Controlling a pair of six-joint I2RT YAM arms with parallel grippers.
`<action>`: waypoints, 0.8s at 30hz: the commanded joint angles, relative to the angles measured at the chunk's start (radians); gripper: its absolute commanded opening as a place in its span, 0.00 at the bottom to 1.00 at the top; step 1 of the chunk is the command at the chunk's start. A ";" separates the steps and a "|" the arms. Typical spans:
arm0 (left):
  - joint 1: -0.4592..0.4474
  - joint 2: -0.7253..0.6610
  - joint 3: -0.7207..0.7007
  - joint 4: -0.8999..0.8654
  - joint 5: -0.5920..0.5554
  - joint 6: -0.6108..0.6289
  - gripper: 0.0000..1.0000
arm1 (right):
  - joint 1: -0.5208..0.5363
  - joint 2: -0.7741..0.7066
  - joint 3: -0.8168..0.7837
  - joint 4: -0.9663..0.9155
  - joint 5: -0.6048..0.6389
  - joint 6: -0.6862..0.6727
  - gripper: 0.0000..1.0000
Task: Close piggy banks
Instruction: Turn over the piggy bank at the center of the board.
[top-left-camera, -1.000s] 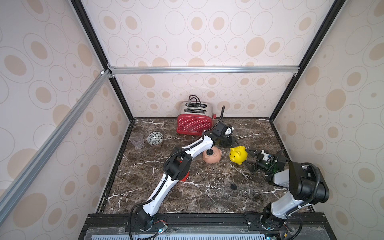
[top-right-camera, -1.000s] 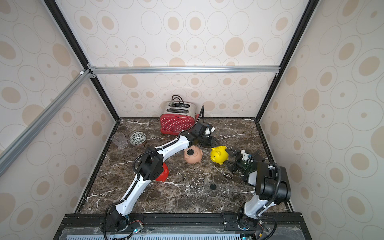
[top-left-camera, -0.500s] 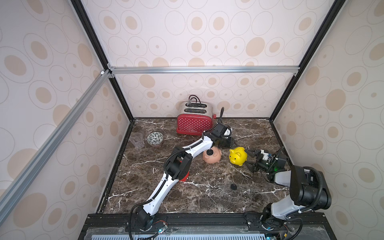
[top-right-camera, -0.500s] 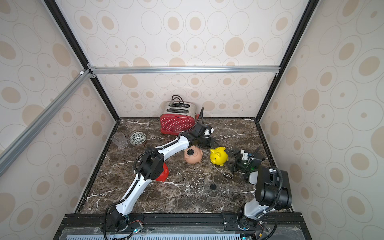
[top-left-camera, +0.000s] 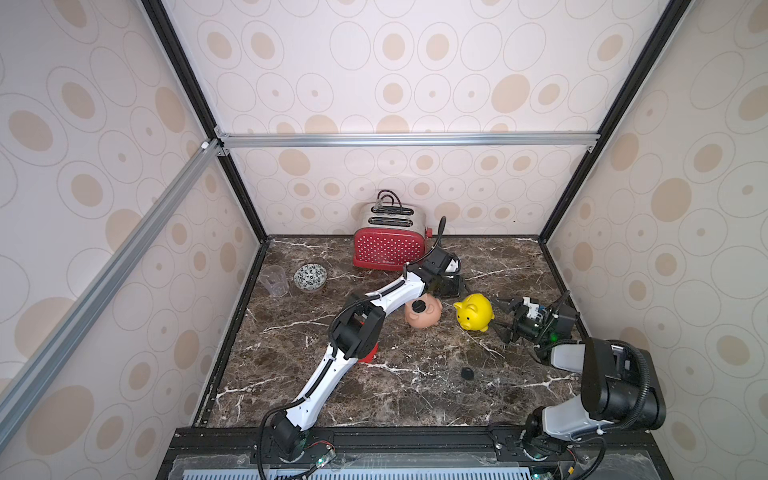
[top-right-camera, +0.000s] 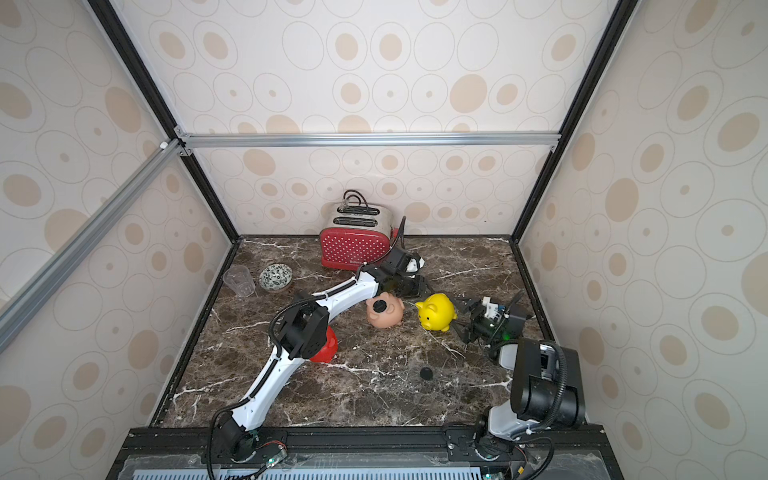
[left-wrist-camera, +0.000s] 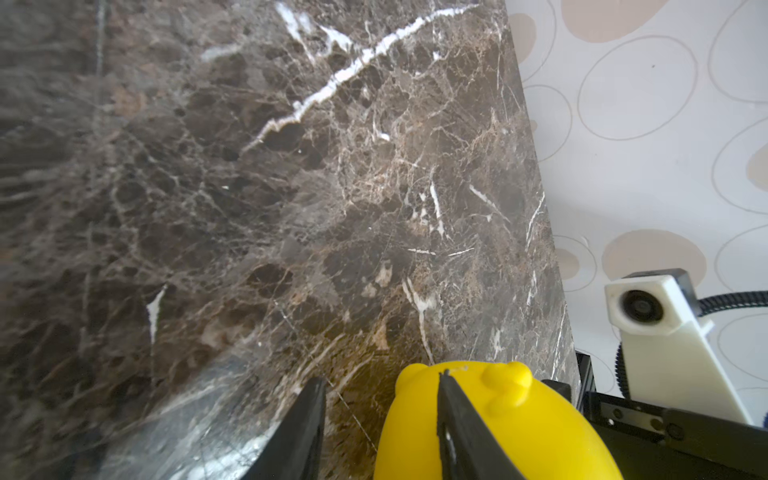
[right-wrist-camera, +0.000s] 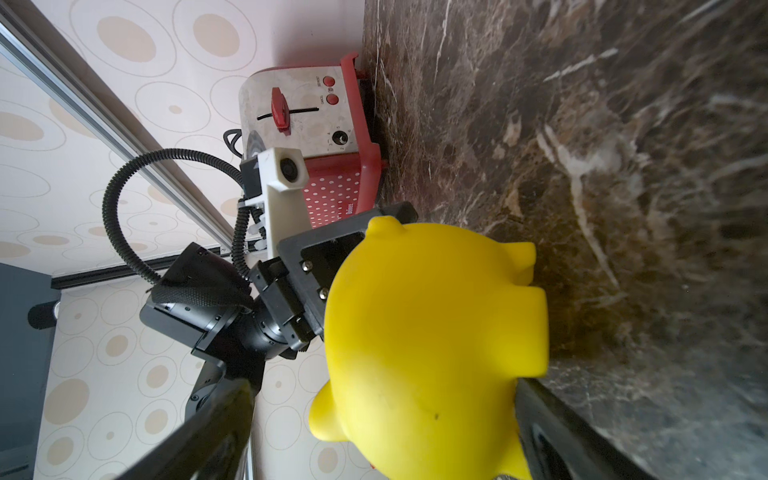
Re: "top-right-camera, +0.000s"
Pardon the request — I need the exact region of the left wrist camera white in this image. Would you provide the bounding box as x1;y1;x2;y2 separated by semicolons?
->
405;255;425;274

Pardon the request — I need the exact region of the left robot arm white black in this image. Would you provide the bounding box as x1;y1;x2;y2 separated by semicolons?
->
204;246;426;469

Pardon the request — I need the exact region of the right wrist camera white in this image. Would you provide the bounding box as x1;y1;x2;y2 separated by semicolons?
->
481;297;506;323

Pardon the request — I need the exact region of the aluminium rail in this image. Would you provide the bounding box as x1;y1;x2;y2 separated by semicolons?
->
1;139;181;350
181;131;561;148

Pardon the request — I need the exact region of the patterned ceramic bowl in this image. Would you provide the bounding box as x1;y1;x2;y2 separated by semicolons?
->
258;263;293;293

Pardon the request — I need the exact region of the aluminium rail left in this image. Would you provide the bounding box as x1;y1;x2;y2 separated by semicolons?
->
1;139;181;350

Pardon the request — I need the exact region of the aluminium rail back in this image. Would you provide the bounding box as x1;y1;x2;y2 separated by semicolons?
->
181;131;561;148

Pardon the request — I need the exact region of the clear plastic cup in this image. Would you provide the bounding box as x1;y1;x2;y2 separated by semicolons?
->
223;265;256;299

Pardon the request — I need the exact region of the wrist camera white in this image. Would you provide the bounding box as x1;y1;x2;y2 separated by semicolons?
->
405;255;425;274
481;297;506;323

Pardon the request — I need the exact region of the black toaster cable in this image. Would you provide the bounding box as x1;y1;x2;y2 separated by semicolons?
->
338;189;372;212

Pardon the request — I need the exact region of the red piggy bank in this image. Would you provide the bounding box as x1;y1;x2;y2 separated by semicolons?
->
311;327;338;363

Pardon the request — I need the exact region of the pink piggy bank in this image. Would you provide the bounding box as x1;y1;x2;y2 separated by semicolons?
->
365;292;405;329

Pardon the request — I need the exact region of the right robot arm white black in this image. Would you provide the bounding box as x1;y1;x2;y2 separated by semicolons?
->
457;296;586;460

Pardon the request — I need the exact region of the red polka dot toaster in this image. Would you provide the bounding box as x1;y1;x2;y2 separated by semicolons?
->
319;201;397;270

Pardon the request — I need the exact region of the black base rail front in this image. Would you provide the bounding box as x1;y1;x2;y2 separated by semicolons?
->
107;424;622;479

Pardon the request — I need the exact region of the yellow piggy bank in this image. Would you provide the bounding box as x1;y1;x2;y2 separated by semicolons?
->
415;293;458;332

